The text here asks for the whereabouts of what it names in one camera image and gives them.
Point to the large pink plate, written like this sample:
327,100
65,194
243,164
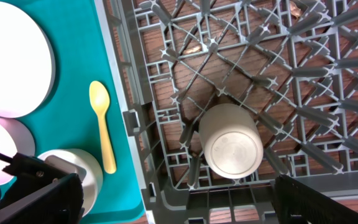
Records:
27,63

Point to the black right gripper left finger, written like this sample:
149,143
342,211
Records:
29,210

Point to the teal plastic tray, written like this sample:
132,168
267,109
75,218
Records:
66,120

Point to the pale green bowl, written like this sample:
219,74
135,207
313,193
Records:
82,163

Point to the white plastic cup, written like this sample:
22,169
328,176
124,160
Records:
230,140

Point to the small pink plate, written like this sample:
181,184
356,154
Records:
14,138

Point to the grey dishwasher rack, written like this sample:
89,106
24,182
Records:
292,66

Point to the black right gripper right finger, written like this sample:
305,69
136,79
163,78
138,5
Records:
295,202

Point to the yellow plastic spoon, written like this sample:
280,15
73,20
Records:
100,101

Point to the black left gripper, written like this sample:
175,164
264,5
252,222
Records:
33,174

